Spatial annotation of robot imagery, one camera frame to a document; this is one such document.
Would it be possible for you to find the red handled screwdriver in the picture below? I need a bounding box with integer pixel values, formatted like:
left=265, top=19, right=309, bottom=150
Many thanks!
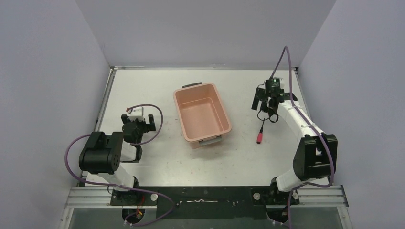
left=256, top=119, right=266, bottom=144

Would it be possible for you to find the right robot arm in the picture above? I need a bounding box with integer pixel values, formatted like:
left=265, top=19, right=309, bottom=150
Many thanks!
left=252, top=78, right=338, bottom=205

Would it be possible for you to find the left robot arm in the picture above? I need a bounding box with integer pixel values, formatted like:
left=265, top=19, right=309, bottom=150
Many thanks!
left=78, top=114, right=156, bottom=206

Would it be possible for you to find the pink plastic bin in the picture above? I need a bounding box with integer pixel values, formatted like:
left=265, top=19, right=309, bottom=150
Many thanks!
left=173, top=82, right=232, bottom=149

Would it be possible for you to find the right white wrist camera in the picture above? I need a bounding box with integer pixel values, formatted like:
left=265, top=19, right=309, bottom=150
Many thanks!
left=270, top=77, right=285, bottom=90

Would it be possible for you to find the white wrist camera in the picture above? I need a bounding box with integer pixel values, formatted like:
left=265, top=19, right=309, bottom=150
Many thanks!
left=270, top=77, right=285, bottom=90
left=127, top=106, right=145, bottom=121

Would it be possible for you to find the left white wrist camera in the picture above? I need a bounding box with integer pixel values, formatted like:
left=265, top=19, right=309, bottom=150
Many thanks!
left=127, top=106, right=145, bottom=121

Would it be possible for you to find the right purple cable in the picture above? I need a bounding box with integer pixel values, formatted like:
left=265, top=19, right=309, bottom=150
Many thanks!
left=270, top=45, right=335, bottom=229

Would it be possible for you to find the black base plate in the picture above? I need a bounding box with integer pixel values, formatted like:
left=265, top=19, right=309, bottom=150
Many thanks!
left=110, top=186, right=300, bottom=224

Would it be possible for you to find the aluminium front rail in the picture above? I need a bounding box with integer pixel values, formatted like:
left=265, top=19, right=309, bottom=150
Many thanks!
left=65, top=186, right=349, bottom=209

